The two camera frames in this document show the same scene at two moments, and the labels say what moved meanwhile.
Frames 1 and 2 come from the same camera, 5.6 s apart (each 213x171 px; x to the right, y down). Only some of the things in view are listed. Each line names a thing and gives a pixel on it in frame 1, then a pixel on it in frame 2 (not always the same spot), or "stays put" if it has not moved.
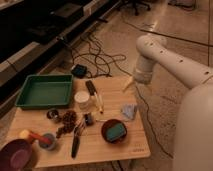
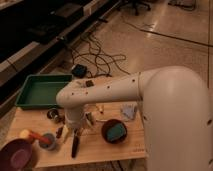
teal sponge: (115, 132) stays put
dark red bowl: (111, 123) stays put
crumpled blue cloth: (128, 110) stays put
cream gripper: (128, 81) to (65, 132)
